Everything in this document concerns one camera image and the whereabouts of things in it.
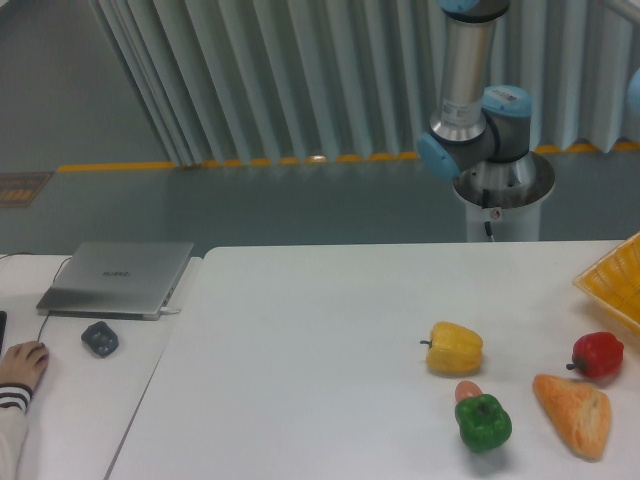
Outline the black mouse cable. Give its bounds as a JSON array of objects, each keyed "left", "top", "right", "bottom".
[{"left": 34, "top": 256, "right": 72, "bottom": 346}]

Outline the white folding curtain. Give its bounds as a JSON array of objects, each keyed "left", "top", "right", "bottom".
[{"left": 93, "top": 1, "right": 639, "bottom": 166}]

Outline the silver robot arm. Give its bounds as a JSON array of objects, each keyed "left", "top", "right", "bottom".
[{"left": 417, "top": 1, "right": 531, "bottom": 180}]

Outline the green bell pepper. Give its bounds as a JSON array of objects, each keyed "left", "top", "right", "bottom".
[{"left": 454, "top": 394, "right": 512, "bottom": 453}]

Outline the silver laptop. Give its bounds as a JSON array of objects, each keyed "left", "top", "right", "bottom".
[{"left": 37, "top": 242, "right": 193, "bottom": 320}]

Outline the black keyboard edge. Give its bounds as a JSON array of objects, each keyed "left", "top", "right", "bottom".
[{"left": 0, "top": 311, "right": 8, "bottom": 355}]

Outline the triangular bread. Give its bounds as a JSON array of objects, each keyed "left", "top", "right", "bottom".
[{"left": 532, "top": 374, "right": 612, "bottom": 461}]

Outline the red bell pepper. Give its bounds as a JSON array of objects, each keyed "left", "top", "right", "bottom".
[{"left": 566, "top": 331, "right": 624, "bottom": 380}]

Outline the striped sleeve forearm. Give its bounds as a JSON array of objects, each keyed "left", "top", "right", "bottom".
[{"left": 1, "top": 383, "right": 33, "bottom": 479}]

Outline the yellow bell pepper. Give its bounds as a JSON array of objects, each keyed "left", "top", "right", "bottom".
[{"left": 420, "top": 322, "right": 484, "bottom": 376}]

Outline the person's hand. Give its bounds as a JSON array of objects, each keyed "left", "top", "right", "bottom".
[{"left": 0, "top": 341, "right": 49, "bottom": 391}]

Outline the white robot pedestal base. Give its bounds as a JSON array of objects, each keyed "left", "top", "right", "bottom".
[{"left": 453, "top": 152, "right": 555, "bottom": 242}]

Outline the yellow wicker basket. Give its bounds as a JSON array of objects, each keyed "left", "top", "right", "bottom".
[{"left": 573, "top": 233, "right": 639, "bottom": 336}]

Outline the black power adapter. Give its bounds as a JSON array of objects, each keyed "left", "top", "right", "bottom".
[{"left": 81, "top": 321, "right": 119, "bottom": 358}]

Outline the pink sausage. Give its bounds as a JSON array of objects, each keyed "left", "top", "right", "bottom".
[{"left": 454, "top": 380, "right": 483, "bottom": 403}]

